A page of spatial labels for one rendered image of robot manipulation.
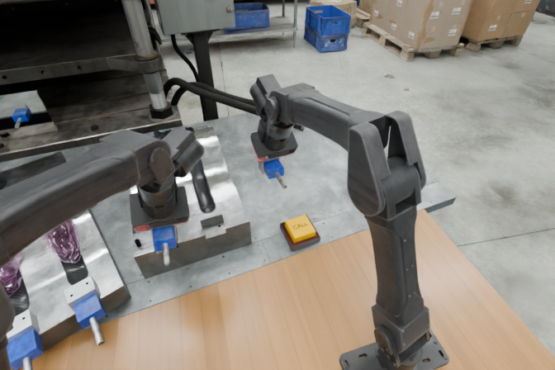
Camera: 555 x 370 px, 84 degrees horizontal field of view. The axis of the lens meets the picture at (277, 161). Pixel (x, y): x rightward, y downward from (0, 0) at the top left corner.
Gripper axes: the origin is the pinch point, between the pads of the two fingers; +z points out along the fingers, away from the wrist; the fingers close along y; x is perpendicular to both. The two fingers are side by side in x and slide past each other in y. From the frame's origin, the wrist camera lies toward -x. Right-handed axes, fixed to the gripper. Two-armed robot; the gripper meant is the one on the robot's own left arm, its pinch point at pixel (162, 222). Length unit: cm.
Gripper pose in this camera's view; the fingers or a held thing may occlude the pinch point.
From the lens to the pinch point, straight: 70.9
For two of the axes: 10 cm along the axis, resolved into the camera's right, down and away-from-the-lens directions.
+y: -9.2, 1.2, -3.6
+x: 2.9, 8.3, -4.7
